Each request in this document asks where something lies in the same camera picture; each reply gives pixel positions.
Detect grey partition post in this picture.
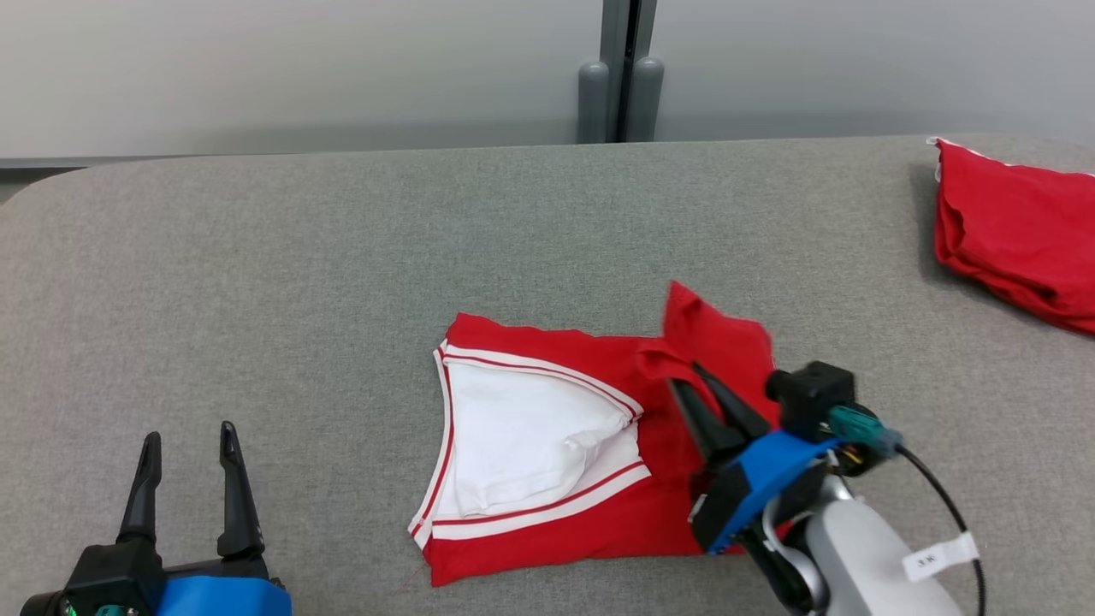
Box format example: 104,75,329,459
577,0,666,144

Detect green right camera connector cable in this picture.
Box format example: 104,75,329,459
828,406,989,616

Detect white paper label tag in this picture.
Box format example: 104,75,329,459
903,532,980,583

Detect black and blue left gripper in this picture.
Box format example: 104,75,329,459
118,422,293,616

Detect red shorts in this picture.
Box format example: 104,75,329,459
928,137,1095,336

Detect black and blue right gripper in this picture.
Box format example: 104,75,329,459
667,362,843,555

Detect red and white shirt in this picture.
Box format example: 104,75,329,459
408,281,792,588

